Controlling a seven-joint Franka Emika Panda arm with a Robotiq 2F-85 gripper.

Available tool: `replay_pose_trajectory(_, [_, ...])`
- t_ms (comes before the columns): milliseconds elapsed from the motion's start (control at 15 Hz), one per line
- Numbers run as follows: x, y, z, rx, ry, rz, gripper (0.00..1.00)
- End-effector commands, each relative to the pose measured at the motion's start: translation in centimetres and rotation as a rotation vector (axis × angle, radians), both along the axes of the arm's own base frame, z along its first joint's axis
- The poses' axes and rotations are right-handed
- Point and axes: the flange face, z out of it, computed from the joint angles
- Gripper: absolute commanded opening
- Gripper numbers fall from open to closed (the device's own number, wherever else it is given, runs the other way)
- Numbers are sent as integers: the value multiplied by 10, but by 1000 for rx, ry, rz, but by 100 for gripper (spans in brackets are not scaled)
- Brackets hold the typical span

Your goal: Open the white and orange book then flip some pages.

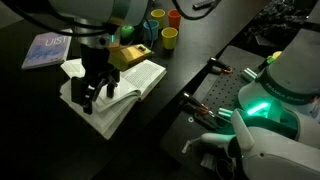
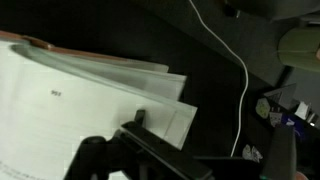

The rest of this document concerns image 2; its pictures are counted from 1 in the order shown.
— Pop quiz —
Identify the thin white cable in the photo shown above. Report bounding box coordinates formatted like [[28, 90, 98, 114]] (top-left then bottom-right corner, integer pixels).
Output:
[[187, 0, 250, 158]]

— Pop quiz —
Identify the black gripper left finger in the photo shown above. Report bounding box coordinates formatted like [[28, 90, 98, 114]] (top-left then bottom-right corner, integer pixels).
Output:
[[62, 109, 215, 180]]

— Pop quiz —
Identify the white and orange book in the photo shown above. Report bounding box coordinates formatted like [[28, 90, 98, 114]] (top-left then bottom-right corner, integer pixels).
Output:
[[0, 29, 199, 180]]

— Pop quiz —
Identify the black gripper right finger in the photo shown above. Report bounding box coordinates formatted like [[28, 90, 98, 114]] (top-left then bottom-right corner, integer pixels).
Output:
[[259, 123, 298, 180]]

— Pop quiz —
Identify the dark sticker-covered case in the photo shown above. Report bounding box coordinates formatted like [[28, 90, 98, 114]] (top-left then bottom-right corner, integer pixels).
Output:
[[249, 83, 320, 161]]

